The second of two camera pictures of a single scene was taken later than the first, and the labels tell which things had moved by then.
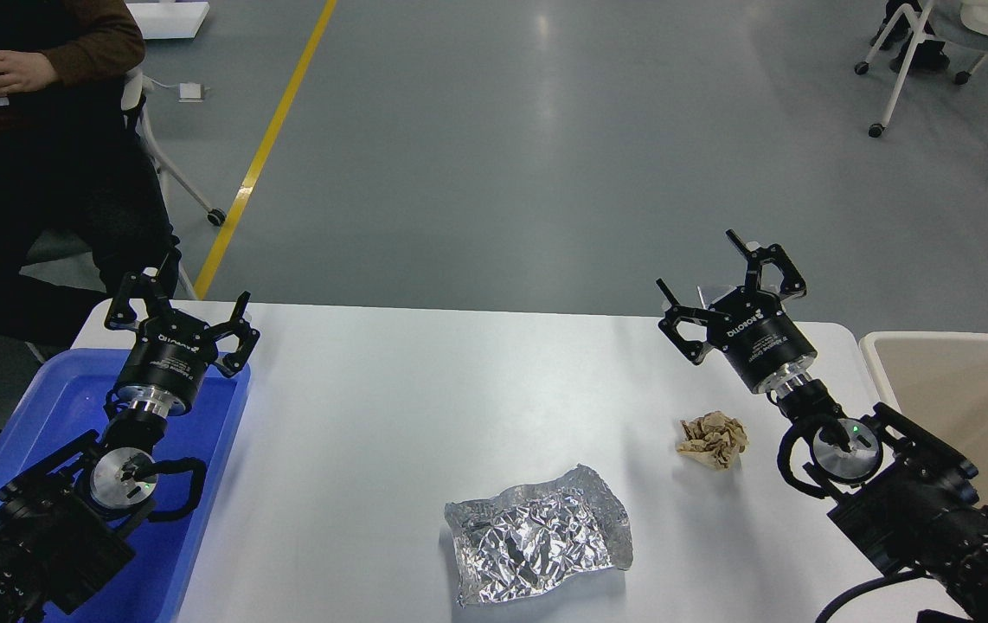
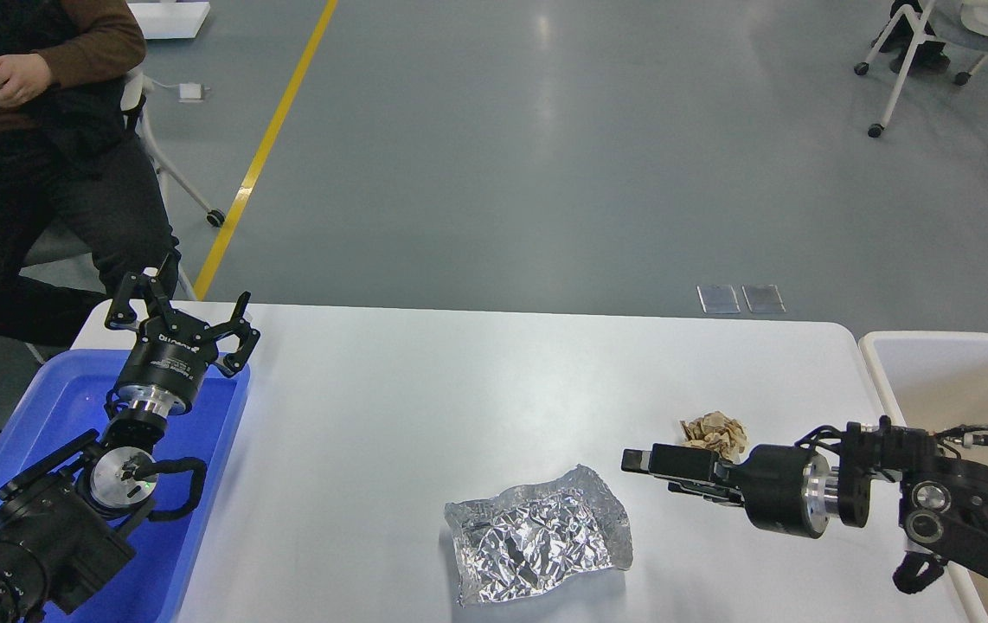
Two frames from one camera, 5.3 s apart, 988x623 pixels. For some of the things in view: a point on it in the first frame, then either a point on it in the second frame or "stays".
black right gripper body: (760, 339) → (785, 489)
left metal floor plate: (710, 293) stays
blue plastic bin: (60, 394) stays
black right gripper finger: (792, 284) → (709, 491)
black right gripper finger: (693, 324) → (685, 461)
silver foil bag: (527, 541) stays
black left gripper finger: (150, 293) stays
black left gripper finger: (239, 326) stays
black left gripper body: (169, 360) stays
